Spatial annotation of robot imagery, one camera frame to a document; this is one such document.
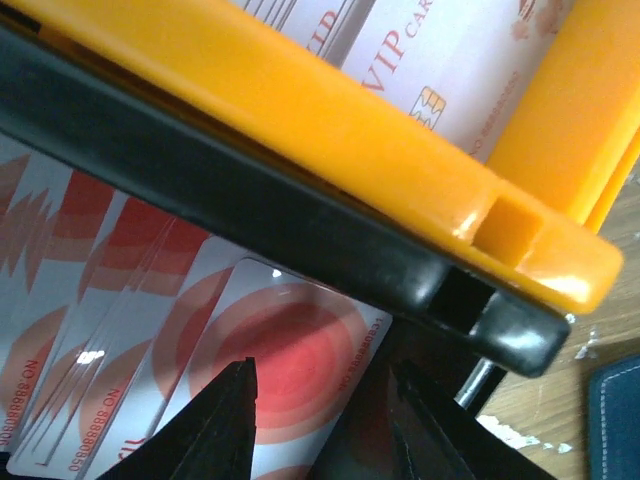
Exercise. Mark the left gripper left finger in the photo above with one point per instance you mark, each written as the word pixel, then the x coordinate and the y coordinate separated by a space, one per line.
pixel 212 437

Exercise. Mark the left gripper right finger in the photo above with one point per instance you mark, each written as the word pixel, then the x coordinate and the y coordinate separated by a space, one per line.
pixel 433 437

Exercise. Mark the navy blue card holder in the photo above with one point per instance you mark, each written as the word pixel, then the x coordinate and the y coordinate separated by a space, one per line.
pixel 613 420

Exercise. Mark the black bin with red cards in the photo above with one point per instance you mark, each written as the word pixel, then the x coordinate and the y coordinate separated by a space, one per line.
pixel 458 327

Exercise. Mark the red white card stack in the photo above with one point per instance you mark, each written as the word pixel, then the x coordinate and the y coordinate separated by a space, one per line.
pixel 115 315

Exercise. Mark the orange bin with cards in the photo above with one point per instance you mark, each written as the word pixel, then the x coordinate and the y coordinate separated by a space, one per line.
pixel 245 75

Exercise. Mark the white vip card stack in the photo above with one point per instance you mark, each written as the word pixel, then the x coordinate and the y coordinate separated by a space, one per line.
pixel 457 67

